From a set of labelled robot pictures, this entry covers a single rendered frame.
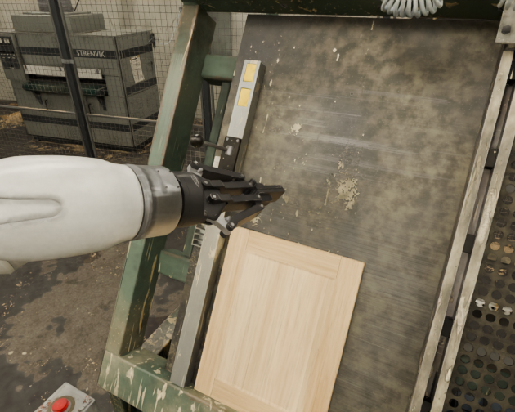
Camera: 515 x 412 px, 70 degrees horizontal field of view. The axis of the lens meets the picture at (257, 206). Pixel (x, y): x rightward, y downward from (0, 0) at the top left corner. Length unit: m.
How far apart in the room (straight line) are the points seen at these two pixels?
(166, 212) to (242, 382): 0.76
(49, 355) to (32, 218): 2.33
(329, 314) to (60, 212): 0.74
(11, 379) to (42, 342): 0.26
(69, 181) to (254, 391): 0.85
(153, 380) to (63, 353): 1.47
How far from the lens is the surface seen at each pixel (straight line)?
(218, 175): 0.57
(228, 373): 1.13
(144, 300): 1.28
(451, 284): 0.90
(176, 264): 1.22
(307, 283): 0.99
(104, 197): 0.39
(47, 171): 0.39
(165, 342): 1.46
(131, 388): 1.30
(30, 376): 2.63
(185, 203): 0.46
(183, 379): 1.19
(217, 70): 1.24
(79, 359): 2.59
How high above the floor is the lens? 1.88
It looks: 30 degrees down
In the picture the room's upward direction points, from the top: straight up
